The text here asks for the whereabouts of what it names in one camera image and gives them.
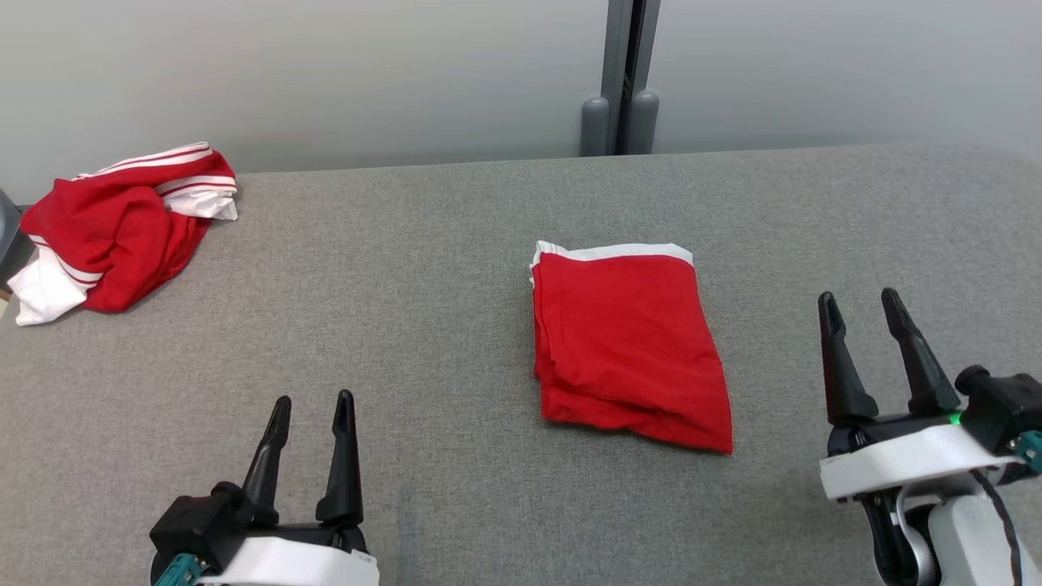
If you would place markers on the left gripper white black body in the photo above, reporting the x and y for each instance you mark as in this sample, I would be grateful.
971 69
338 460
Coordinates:
309 561

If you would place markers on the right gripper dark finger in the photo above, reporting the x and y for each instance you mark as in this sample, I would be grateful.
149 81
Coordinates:
842 374
920 366

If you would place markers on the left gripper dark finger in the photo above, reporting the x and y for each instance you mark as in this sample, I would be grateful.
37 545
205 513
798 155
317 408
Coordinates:
267 472
342 480

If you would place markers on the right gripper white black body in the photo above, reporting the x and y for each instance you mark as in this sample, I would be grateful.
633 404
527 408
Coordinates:
904 464

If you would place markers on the red garment with white hem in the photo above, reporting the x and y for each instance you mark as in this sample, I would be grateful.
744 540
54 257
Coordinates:
627 350

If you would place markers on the red garment with white sleeves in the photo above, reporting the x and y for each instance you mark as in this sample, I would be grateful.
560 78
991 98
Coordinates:
114 236

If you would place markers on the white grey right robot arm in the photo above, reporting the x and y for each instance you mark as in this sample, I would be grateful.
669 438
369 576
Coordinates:
969 545

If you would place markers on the dark grey rounded object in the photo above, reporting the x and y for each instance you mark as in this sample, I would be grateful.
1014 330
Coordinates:
8 236

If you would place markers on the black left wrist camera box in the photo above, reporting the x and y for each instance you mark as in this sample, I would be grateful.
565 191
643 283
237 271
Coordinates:
195 529

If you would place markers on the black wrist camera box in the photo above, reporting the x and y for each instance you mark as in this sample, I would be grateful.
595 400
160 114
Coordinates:
195 529
1005 407

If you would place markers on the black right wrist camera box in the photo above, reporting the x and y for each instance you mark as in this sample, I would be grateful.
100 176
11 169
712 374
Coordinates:
1005 407

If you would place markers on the teal right wrist camera plug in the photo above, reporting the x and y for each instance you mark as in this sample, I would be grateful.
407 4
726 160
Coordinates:
1030 449

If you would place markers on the teal wrist camera plug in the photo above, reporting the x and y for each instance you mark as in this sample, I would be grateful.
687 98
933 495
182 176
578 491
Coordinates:
177 571
1030 449

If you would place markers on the teal left wrist camera plug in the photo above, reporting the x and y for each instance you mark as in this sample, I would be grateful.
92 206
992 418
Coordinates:
177 571

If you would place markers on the grey cylindrical post bumper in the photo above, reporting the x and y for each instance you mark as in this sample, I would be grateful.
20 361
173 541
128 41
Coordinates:
594 126
643 122

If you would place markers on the dark grey vertical post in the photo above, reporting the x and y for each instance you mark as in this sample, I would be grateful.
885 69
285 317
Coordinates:
628 49

